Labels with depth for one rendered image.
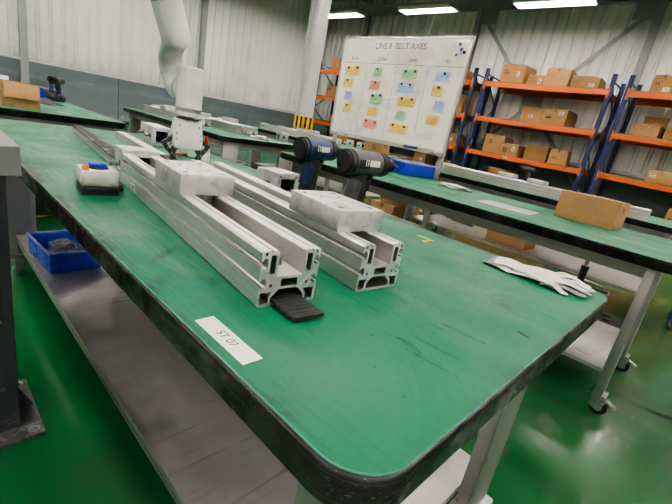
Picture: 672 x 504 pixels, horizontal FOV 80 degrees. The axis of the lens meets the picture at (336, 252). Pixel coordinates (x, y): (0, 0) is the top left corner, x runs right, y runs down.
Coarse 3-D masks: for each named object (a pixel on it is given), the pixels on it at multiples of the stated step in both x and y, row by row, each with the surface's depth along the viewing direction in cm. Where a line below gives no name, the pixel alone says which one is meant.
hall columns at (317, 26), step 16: (320, 0) 814; (320, 16) 826; (320, 32) 839; (320, 48) 853; (304, 64) 869; (320, 64) 867; (304, 80) 883; (304, 96) 892; (304, 112) 879; (304, 128) 891
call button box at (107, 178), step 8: (80, 168) 95; (96, 168) 96; (104, 168) 98; (112, 168) 101; (80, 176) 94; (88, 176) 94; (96, 176) 95; (104, 176) 96; (112, 176) 97; (80, 184) 96; (88, 184) 95; (96, 184) 96; (104, 184) 97; (112, 184) 98; (80, 192) 95; (88, 192) 95; (96, 192) 96; (104, 192) 97; (112, 192) 98
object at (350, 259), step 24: (216, 168) 115; (240, 192) 102; (264, 192) 94; (288, 192) 100; (288, 216) 85; (312, 240) 77; (336, 240) 74; (360, 240) 69; (384, 240) 73; (336, 264) 72; (360, 264) 67; (384, 264) 72; (360, 288) 70
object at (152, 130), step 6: (150, 126) 201; (156, 126) 202; (162, 126) 209; (150, 132) 201; (156, 132) 202; (162, 132) 205; (168, 132) 203; (150, 138) 202; (156, 138) 203; (162, 138) 204; (150, 144) 203; (156, 144) 202; (168, 144) 205
